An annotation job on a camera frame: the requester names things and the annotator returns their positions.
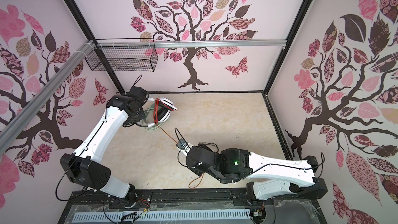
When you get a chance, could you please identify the white black headphones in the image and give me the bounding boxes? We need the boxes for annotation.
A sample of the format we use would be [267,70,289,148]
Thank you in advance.
[136,97,178,130]

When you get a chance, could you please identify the mint green headphones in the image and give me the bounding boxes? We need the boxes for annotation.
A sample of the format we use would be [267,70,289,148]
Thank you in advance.
[143,98,172,131]

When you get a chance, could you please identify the red headphone cable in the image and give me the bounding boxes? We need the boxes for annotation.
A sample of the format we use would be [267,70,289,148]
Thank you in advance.
[153,97,204,189]

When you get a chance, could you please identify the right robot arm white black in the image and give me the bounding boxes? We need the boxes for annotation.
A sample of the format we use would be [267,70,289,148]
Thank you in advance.
[178,143,328,200]

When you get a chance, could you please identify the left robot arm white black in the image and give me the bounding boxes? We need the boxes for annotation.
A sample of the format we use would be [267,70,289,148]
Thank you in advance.
[60,86,149,204]

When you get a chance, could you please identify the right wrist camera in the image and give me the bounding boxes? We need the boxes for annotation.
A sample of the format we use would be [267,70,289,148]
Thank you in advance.
[176,141,191,156]

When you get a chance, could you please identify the black wire mesh basket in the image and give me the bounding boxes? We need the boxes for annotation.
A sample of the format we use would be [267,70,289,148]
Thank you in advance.
[85,37,158,72]

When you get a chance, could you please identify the white slotted cable duct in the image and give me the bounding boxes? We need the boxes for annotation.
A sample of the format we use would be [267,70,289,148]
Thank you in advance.
[68,209,252,224]

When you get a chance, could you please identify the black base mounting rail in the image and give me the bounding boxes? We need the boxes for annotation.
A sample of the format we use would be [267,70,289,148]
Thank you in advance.
[66,183,317,210]

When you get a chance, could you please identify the aluminium rail back wall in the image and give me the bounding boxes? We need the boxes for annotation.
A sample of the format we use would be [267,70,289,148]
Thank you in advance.
[97,39,287,48]

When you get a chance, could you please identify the aluminium rail wall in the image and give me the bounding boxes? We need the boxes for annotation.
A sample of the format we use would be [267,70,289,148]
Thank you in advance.
[1,40,95,154]
[97,39,287,48]

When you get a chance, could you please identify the aluminium rail left wall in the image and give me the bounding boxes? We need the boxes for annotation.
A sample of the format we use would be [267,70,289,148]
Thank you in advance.
[1,40,95,154]

